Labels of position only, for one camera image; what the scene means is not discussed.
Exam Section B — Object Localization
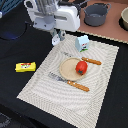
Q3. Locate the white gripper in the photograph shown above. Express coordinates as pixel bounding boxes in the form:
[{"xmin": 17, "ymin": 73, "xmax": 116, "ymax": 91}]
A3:
[{"xmin": 24, "ymin": 0, "xmax": 80, "ymax": 41}]

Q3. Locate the light blue milk carton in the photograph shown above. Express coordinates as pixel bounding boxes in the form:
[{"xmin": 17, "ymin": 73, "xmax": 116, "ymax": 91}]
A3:
[{"xmin": 75, "ymin": 35, "xmax": 89, "ymax": 52}]

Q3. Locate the red toy tomato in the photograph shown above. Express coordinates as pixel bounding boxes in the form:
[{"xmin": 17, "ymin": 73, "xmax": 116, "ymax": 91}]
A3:
[{"xmin": 76, "ymin": 61, "xmax": 88, "ymax": 75}]

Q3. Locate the yellow butter box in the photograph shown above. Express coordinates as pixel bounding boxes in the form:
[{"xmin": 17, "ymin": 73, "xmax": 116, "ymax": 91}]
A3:
[{"xmin": 15, "ymin": 62, "xmax": 36, "ymax": 72}]

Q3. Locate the round wooden plate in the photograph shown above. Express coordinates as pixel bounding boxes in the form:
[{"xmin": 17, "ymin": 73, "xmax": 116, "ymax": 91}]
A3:
[{"xmin": 59, "ymin": 57, "xmax": 84, "ymax": 81}]

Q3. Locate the large grey pot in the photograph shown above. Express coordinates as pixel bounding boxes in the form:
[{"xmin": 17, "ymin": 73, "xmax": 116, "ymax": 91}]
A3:
[{"xmin": 84, "ymin": 3, "xmax": 111, "ymax": 27}]

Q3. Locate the brown stove board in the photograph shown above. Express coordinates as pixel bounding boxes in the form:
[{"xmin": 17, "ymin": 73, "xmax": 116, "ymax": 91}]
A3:
[{"xmin": 78, "ymin": 2, "xmax": 128, "ymax": 43}]

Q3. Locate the beige bowl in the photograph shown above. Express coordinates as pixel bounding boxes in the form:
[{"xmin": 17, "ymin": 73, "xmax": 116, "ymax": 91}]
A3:
[{"xmin": 121, "ymin": 7, "xmax": 128, "ymax": 30}]

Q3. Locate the beige woven placemat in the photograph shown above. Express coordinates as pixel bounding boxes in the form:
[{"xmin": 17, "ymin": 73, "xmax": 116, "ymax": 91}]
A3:
[{"xmin": 18, "ymin": 34, "xmax": 118, "ymax": 128}]

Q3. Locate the knife with wooden handle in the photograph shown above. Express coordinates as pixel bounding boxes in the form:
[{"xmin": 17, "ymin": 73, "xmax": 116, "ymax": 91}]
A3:
[{"xmin": 61, "ymin": 52, "xmax": 102, "ymax": 65}]

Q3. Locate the black cable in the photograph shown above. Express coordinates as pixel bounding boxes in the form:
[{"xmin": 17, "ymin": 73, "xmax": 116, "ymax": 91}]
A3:
[{"xmin": 0, "ymin": 20, "xmax": 33, "ymax": 42}]

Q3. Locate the fork with wooden handle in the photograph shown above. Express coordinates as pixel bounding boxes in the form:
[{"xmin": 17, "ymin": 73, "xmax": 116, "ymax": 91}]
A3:
[{"xmin": 48, "ymin": 72, "xmax": 89, "ymax": 92}]

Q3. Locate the blue wire basket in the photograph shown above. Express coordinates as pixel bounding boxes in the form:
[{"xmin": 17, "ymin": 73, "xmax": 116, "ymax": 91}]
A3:
[{"xmin": 0, "ymin": 0, "xmax": 24, "ymax": 15}]

